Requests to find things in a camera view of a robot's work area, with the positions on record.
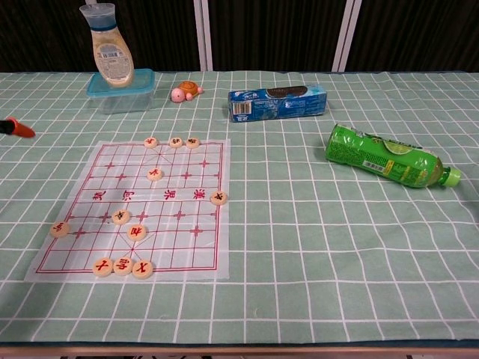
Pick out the orange pink turtle toy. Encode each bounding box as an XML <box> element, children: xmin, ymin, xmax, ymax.
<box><xmin>171</xmin><ymin>80</ymin><xmax>204</xmax><ymax>104</ymax></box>

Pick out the plastic chinese chess board sheet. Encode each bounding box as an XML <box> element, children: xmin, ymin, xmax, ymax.
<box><xmin>24</xmin><ymin>138</ymin><xmax>231</xmax><ymax>284</ymax></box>

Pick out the green checked tablecloth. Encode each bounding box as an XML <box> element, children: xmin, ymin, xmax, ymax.
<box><xmin>0</xmin><ymin>69</ymin><xmax>479</xmax><ymax>344</ymax></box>

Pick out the upside-down sauce squeeze bottle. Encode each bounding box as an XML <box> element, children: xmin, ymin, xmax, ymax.
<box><xmin>79</xmin><ymin>2</ymin><xmax>135</xmax><ymax>90</ymax></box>

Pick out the green tea plastic bottle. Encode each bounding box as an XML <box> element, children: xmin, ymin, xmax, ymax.
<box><xmin>324</xmin><ymin>123</ymin><xmax>464</xmax><ymax>189</ymax></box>

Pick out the white partition frame post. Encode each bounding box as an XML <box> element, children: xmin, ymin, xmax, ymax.
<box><xmin>332</xmin><ymin>0</ymin><xmax>363</xmax><ymax>73</ymax></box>
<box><xmin>193</xmin><ymin>0</ymin><xmax>213</xmax><ymax>72</ymax></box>

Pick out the blue cookie box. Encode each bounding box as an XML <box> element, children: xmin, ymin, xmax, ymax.
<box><xmin>228</xmin><ymin>84</ymin><xmax>329</xmax><ymax>123</ymax></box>

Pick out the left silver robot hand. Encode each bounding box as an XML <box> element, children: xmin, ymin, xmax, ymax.
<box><xmin>0</xmin><ymin>116</ymin><xmax>37</xmax><ymax>139</ymax></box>

